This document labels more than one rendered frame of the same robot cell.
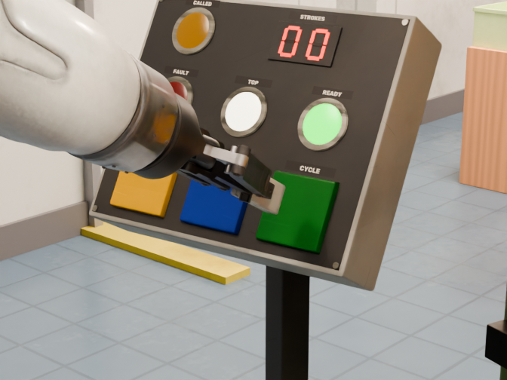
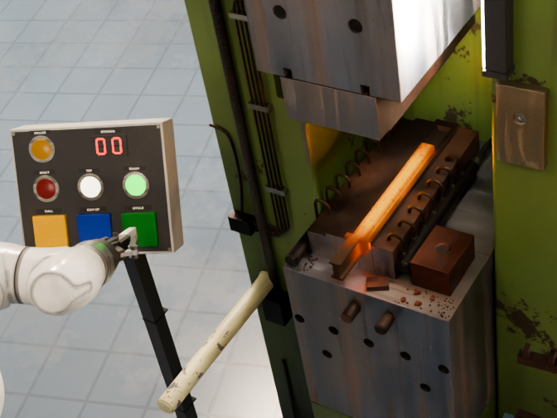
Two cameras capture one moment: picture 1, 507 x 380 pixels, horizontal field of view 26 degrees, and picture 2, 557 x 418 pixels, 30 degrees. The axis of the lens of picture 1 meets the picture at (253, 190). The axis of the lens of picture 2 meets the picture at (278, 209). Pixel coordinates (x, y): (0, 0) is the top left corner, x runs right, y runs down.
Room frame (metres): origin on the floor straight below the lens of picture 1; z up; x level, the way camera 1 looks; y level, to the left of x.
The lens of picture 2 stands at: (-0.62, 0.26, 2.41)
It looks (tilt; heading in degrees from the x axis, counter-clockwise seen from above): 40 degrees down; 340
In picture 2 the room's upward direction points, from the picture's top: 11 degrees counter-clockwise
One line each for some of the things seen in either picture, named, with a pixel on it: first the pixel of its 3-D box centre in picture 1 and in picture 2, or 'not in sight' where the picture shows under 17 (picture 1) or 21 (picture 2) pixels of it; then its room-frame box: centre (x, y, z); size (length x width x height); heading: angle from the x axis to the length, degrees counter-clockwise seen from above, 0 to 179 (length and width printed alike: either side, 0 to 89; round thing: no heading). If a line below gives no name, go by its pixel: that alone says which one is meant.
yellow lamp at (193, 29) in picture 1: (193, 31); (41, 148); (1.26, 0.07, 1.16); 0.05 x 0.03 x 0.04; 31
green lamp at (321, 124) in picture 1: (322, 124); (135, 185); (1.11, -0.07, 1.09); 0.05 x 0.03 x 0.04; 31
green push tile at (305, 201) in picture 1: (298, 212); (140, 229); (1.07, -0.05, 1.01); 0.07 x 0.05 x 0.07; 56
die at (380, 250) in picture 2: not in sight; (396, 189); (0.90, -0.57, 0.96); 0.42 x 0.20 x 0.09; 121
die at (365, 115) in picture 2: not in sight; (382, 48); (0.90, -0.57, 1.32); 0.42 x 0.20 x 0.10; 121
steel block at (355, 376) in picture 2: not in sight; (428, 279); (0.86, -0.61, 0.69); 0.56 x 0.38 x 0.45; 121
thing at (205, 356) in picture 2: not in sight; (219, 339); (1.04, -0.14, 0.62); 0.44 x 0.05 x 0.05; 121
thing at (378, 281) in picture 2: not in sight; (378, 283); (0.71, -0.41, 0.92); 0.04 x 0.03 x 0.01; 59
